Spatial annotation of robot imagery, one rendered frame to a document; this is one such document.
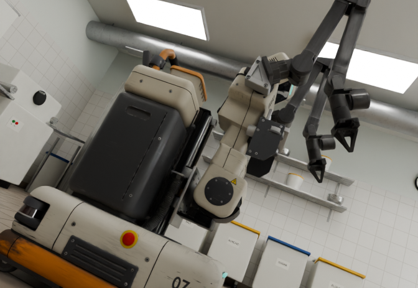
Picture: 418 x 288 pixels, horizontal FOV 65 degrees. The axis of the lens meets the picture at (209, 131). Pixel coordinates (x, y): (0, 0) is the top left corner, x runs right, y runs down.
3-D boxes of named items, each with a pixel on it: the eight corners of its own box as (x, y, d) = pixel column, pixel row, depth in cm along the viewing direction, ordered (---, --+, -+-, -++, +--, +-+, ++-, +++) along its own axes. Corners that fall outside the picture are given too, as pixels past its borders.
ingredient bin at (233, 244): (197, 274, 400) (221, 214, 424) (203, 274, 458) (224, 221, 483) (238, 293, 386) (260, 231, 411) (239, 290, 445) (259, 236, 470)
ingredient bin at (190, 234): (152, 252, 416) (177, 196, 440) (162, 254, 475) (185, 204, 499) (190, 270, 404) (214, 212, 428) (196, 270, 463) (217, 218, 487)
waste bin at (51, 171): (63, 206, 524) (84, 169, 545) (43, 199, 474) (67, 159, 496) (37, 193, 538) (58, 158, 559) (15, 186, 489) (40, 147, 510)
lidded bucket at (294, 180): (298, 194, 487) (302, 181, 493) (300, 190, 465) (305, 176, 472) (283, 188, 493) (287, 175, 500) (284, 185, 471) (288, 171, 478)
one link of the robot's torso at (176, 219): (155, 217, 118) (184, 157, 126) (171, 226, 144) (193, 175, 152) (224, 248, 112) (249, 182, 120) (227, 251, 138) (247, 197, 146)
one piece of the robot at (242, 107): (154, 187, 111) (241, 54, 128) (174, 206, 146) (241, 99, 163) (220, 227, 104) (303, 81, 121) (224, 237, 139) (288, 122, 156)
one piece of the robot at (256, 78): (244, 78, 118) (259, 55, 121) (244, 85, 122) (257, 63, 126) (269, 89, 115) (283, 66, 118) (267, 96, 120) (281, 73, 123)
